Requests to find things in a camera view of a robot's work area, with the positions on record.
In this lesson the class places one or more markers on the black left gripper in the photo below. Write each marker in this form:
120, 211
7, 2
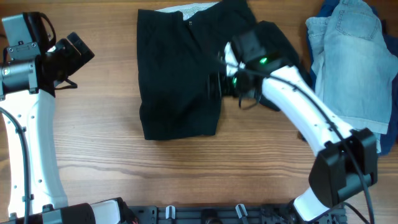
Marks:
65, 46

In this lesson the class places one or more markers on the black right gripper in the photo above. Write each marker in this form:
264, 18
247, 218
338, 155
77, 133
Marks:
226, 89

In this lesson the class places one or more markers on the black shorts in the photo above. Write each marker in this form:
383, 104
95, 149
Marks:
176, 61

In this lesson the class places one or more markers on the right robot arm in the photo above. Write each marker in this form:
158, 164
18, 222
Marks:
261, 64

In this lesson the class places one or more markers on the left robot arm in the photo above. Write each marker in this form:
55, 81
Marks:
35, 65

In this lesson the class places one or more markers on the light blue denim shorts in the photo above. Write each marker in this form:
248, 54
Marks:
351, 68

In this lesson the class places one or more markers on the dark blue garment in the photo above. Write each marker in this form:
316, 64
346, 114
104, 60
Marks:
390, 93

